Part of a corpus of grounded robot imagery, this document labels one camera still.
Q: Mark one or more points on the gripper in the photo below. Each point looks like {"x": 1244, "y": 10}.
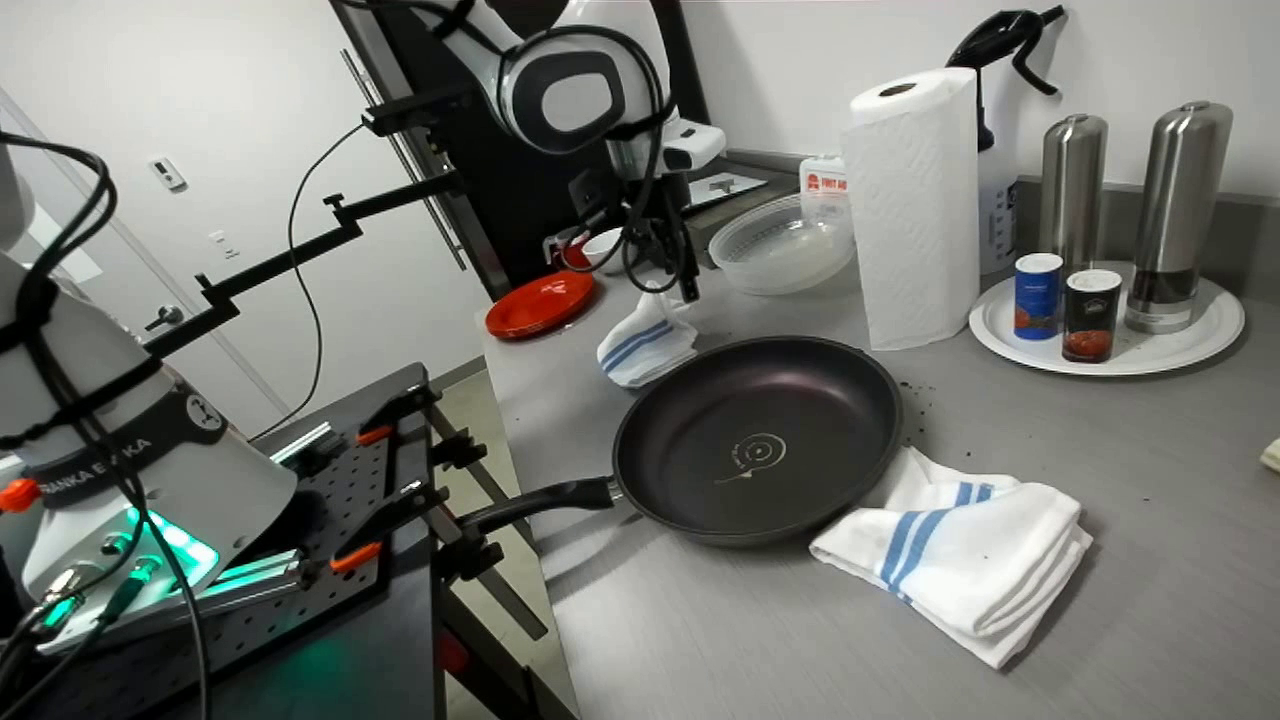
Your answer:
{"x": 640, "y": 205}

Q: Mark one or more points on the small white blue-striped towel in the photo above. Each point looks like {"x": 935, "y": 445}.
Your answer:
{"x": 645, "y": 345}

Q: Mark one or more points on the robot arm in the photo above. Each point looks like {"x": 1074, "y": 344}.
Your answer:
{"x": 120, "y": 420}

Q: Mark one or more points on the black frying pan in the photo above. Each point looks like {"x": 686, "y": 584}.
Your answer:
{"x": 760, "y": 440}

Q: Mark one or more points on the paper towel roll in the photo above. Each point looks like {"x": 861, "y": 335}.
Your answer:
{"x": 915, "y": 210}

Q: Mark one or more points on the large white blue-striped towel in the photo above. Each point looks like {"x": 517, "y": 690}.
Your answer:
{"x": 965, "y": 555}

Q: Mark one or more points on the white cup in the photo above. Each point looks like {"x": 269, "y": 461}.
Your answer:
{"x": 603, "y": 248}

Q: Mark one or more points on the grey flat device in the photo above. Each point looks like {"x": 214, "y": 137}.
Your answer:
{"x": 728, "y": 188}

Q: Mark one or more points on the red cup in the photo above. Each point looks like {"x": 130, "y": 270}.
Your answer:
{"x": 572, "y": 255}

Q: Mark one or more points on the clear plastic bowl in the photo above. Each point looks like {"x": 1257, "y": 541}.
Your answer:
{"x": 780, "y": 250}

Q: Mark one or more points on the red plate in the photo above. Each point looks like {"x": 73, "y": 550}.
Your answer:
{"x": 540, "y": 303}

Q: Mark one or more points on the black refrigerator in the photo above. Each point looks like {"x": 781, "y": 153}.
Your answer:
{"x": 500, "y": 200}

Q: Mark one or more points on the black clamp with orange tip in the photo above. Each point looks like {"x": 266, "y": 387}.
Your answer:
{"x": 420, "y": 425}
{"x": 440, "y": 530}

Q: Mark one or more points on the blue spice shaker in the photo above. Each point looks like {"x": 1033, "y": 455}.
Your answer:
{"x": 1038, "y": 298}

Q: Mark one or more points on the black stepped stand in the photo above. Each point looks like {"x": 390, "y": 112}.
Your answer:
{"x": 300, "y": 250}

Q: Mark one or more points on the spray bottle with black trigger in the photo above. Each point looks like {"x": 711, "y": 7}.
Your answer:
{"x": 1000, "y": 40}

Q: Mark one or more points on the short steel grinder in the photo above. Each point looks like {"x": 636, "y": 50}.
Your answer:
{"x": 1072, "y": 190}

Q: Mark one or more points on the dark spice shaker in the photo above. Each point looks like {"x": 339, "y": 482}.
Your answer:
{"x": 1090, "y": 318}

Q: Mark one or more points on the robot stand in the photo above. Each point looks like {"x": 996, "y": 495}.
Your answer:
{"x": 380, "y": 600}

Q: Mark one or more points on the white plate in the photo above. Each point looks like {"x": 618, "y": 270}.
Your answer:
{"x": 1160, "y": 345}

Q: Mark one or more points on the tall steel grinder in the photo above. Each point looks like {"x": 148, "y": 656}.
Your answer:
{"x": 1180, "y": 210}

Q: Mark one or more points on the cream object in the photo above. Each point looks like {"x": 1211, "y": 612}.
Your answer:
{"x": 1272, "y": 455}

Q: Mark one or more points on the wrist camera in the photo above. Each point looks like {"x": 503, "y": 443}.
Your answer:
{"x": 594, "y": 200}

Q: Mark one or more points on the wall switch plate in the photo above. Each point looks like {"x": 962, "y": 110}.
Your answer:
{"x": 224, "y": 245}

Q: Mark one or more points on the wall thermostat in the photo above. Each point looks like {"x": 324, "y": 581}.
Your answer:
{"x": 168, "y": 174}

